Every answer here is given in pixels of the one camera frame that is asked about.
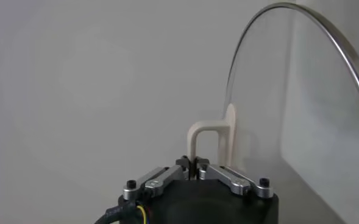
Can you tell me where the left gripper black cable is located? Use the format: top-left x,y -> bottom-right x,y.
93,202 -> 148,224

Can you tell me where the glass pot lid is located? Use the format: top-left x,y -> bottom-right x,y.
187,1 -> 359,224

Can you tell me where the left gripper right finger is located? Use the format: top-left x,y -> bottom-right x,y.
196,155 -> 274,199

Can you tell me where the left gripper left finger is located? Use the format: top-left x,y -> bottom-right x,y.
123,155 -> 193,202

